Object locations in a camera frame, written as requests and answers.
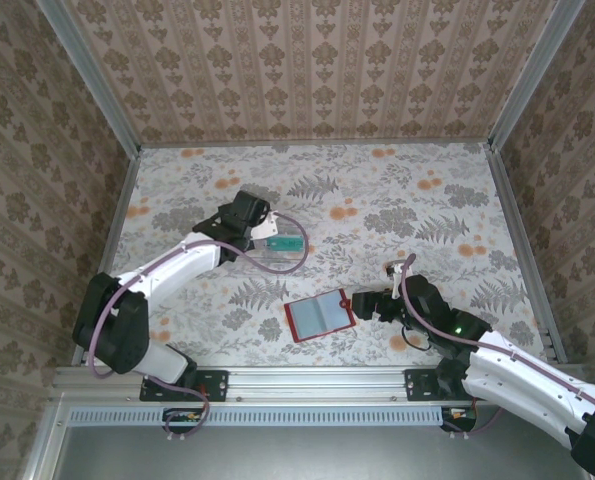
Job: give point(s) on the red card holder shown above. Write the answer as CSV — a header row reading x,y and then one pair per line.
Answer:
x,y
317,315

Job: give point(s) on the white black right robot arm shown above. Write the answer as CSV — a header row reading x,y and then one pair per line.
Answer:
x,y
517,385

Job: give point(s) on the green plastic card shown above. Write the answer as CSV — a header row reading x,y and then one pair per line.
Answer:
x,y
287,243

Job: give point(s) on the clear plastic box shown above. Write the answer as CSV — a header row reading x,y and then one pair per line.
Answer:
x,y
282,257

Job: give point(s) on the floral patterned table cover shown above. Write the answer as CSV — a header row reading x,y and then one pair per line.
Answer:
x,y
377,175

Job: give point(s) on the grey metal shelf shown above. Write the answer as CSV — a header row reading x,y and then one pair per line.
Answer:
x,y
317,455

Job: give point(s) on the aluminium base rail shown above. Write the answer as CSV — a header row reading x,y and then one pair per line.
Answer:
x,y
317,385

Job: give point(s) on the aluminium table side rail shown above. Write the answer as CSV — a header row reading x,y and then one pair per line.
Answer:
x,y
518,225
120,210

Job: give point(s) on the aluminium table back rail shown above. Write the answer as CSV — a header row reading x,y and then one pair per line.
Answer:
x,y
317,144

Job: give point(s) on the aluminium frame post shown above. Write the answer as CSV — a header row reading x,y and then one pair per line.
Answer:
x,y
93,80
535,70

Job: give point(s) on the aluminium shelf frame rail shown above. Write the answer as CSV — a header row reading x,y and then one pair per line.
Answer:
x,y
44,450

